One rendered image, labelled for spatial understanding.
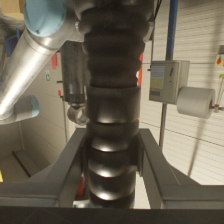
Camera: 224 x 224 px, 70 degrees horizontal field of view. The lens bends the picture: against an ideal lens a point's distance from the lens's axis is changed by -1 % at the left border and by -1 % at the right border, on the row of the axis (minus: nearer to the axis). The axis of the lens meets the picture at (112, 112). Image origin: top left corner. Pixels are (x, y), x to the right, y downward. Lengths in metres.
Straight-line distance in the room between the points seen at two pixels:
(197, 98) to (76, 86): 0.97
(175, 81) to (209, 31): 1.34
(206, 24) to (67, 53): 2.14
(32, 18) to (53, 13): 0.06
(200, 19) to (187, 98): 1.55
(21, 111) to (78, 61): 0.45
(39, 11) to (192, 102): 1.32
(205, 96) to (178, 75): 0.29
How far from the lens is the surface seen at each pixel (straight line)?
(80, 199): 1.24
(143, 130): 0.15
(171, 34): 1.71
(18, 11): 3.79
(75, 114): 1.14
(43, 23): 0.39
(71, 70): 1.07
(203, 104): 1.48
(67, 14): 0.41
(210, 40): 2.74
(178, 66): 1.56
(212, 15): 2.80
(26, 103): 0.88
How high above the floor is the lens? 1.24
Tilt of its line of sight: 16 degrees up
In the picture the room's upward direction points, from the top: 180 degrees counter-clockwise
